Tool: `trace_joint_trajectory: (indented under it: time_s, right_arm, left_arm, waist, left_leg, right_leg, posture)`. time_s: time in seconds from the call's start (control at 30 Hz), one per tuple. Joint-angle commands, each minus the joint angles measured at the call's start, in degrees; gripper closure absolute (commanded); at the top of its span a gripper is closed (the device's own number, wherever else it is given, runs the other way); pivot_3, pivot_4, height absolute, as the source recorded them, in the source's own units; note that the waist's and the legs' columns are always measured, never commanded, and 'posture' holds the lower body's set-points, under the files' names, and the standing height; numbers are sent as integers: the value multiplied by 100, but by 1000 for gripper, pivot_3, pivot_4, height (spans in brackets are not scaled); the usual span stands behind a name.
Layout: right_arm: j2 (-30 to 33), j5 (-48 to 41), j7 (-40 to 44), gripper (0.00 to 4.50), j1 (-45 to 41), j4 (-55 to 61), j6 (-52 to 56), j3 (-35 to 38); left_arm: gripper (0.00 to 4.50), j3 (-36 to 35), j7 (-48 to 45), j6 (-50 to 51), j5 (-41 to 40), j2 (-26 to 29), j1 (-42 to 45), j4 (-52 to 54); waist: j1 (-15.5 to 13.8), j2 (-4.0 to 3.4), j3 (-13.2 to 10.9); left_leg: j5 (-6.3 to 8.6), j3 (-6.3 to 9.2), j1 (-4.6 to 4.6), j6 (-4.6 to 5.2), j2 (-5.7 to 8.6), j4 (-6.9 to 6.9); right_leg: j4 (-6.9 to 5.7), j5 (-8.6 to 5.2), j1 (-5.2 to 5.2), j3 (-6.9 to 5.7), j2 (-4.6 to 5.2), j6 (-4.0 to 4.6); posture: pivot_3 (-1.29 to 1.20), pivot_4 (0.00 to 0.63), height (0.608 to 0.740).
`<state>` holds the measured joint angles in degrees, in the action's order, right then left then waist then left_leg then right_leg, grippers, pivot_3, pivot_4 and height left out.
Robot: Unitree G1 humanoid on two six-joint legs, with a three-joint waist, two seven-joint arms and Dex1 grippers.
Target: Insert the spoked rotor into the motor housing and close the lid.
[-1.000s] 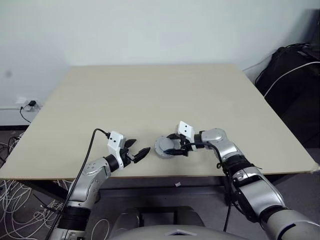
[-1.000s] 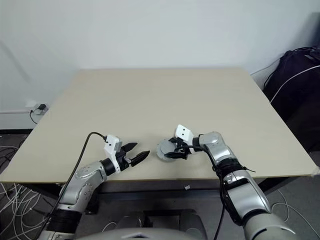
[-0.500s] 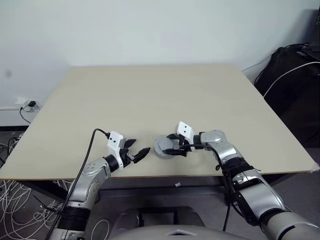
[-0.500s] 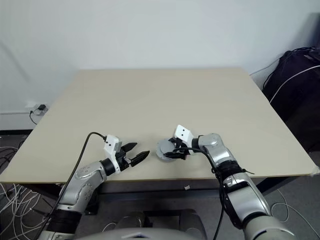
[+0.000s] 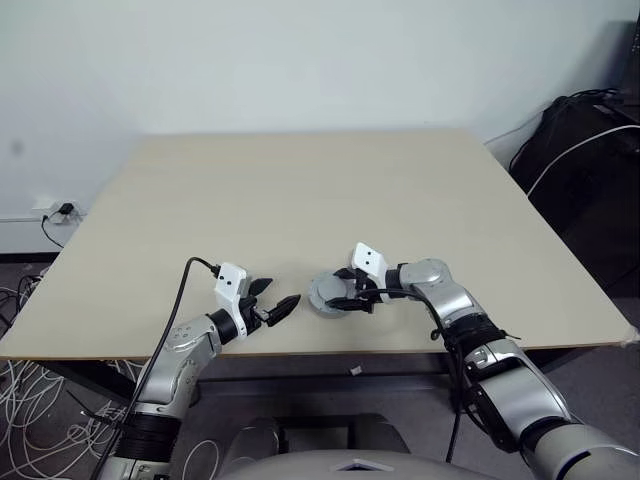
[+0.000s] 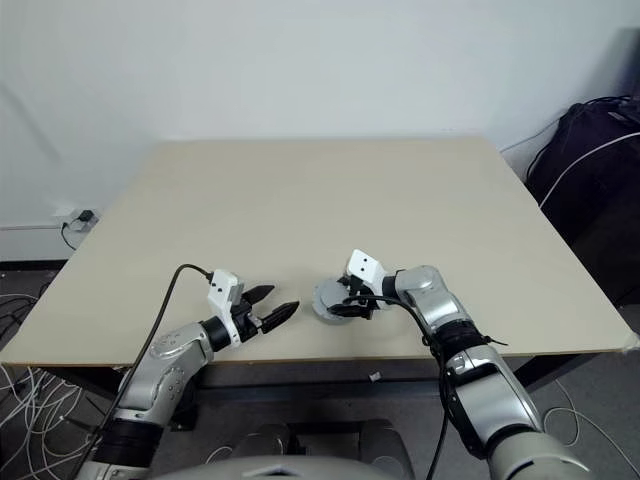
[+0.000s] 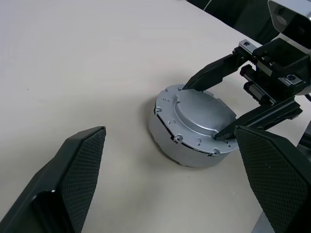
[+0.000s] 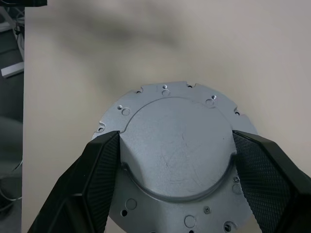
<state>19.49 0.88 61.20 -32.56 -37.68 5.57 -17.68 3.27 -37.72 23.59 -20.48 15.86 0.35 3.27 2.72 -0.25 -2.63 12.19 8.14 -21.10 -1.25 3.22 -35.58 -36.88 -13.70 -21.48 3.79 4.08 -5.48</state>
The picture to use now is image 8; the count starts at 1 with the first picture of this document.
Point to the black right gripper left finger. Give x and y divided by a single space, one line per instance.
80 184

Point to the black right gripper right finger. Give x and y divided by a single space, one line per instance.
274 179

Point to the grey round motor stator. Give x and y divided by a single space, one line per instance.
175 145

